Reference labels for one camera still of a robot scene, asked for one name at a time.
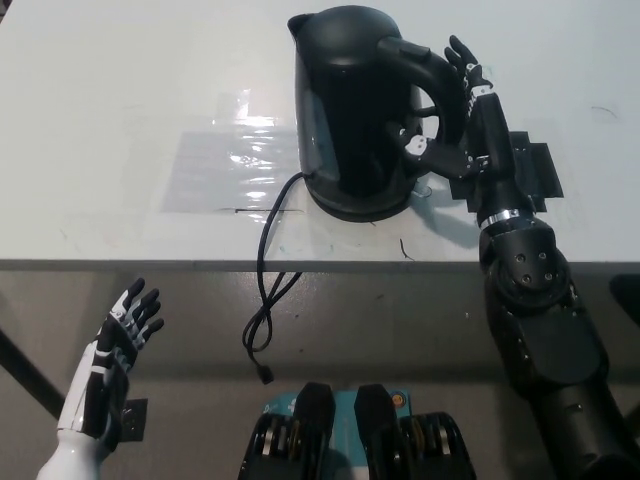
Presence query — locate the black power cable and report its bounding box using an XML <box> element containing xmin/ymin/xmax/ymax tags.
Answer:
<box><xmin>243</xmin><ymin>172</ymin><xmax>307</xmax><ymax>385</ymax></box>

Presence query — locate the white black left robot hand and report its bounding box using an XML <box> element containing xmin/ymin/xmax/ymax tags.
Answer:
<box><xmin>55</xmin><ymin>278</ymin><xmax>165</xmax><ymax>444</ymax></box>

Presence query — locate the grey laminated sheet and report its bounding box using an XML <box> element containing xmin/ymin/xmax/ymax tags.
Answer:
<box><xmin>162</xmin><ymin>130</ymin><xmax>302</xmax><ymax>214</ymax></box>

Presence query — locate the black round kettle base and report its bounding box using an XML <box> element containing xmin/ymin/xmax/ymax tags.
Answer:
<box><xmin>306</xmin><ymin>192</ymin><xmax>415</xmax><ymax>223</ymax></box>

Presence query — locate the black table leg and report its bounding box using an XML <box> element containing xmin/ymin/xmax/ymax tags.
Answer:
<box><xmin>0</xmin><ymin>327</ymin><xmax>66</xmax><ymax>419</ymax></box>

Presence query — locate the black tape patch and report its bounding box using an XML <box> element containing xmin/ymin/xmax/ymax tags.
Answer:
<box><xmin>449</xmin><ymin>129</ymin><xmax>565</xmax><ymax>215</ymax></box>

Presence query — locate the black electric kettle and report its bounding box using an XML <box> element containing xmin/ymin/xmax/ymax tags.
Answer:
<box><xmin>286</xmin><ymin>5</ymin><xmax>469</xmax><ymax>219</ymax></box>

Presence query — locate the black teal robot torso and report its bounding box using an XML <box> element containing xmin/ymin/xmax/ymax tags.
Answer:
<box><xmin>242</xmin><ymin>382</ymin><xmax>476</xmax><ymax>480</ymax></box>

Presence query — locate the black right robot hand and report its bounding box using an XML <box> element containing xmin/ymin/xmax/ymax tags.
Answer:
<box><xmin>387</xmin><ymin>34</ymin><xmax>534</xmax><ymax>229</ymax></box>

